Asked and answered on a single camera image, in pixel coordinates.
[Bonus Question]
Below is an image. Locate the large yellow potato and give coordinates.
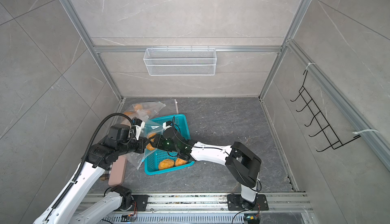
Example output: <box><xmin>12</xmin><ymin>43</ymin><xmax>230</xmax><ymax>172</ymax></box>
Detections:
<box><xmin>146</xmin><ymin>133</ymin><xmax>156</xmax><ymax>151</ymax></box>

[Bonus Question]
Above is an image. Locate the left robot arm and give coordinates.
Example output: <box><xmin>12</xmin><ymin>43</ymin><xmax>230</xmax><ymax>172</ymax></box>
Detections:
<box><xmin>34</xmin><ymin>121</ymin><xmax>147</xmax><ymax>224</ymax></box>

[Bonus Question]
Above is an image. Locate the pink rectangular case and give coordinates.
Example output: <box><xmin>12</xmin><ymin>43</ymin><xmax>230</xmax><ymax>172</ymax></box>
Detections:
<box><xmin>108</xmin><ymin>155</ymin><xmax>128</xmax><ymax>187</ymax></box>

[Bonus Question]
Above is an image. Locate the teal plastic basket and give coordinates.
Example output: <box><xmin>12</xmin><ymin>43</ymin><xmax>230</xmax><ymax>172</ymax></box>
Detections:
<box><xmin>144</xmin><ymin>114</ymin><xmax>195</xmax><ymax>176</ymax></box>

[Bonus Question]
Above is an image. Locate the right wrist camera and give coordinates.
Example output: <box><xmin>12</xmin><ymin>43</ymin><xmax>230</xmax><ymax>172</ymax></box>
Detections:
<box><xmin>162</xmin><ymin>121</ymin><xmax>173</xmax><ymax>130</ymax></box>

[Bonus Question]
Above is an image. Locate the wrinkled orange potato bottom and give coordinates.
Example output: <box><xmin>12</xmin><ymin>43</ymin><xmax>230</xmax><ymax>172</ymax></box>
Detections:
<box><xmin>175</xmin><ymin>158</ymin><xmax>188</xmax><ymax>167</ymax></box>

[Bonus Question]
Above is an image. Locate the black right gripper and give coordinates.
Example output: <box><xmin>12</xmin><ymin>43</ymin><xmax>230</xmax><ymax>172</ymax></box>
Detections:
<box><xmin>150</xmin><ymin>134</ymin><xmax>182</xmax><ymax>153</ymax></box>

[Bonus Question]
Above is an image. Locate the smooth brown potato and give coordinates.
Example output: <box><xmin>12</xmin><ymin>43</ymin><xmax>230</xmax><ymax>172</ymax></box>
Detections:
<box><xmin>124</xmin><ymin>111</ymin><xmax>135</xmax><ymax>117</ymax></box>

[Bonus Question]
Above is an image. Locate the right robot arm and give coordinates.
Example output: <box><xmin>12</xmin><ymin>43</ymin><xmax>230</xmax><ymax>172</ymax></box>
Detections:
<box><xmin>147</xmin><ymin>127</ymin><xmax>262</xmax><ymax>209</ymax></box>

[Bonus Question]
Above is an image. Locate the black corrugated cable hose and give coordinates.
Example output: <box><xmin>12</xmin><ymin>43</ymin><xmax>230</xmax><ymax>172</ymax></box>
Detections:
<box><xmin>42</xmin><ymin>112</ymin><xmax>135</xmax><ymax>222</ymax></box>

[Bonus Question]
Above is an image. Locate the white mesh wall basket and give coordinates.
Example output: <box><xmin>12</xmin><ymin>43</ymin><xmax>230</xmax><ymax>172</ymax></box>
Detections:
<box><xmin>143</xmin><ymin>48</ymin><xmax>217</xmax><ymax>76</ymax></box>

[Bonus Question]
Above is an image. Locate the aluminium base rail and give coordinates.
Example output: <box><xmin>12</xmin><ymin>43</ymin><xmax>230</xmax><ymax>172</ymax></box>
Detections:
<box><xmin>76</xmin><ymin>192</ymin><xmax>314</xmax><ymax>224</ymax></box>

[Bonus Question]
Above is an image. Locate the clear plastic bag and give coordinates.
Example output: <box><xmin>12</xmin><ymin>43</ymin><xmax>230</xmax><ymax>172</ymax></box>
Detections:
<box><xmin>125</xmin><ymin>117</ymin><xmax>163</xmax><ymax>170</ymax></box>
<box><xmin>125</xmin><ymin>102</ymin><xmax>165</xmax><ymax>121</ymax></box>

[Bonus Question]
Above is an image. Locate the black wire hook rack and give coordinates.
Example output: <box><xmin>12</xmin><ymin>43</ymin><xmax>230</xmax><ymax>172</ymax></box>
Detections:
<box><xmin>290</xmin><ymin>71</ymin><xmax>361</xmax><ymax>153</ymax></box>

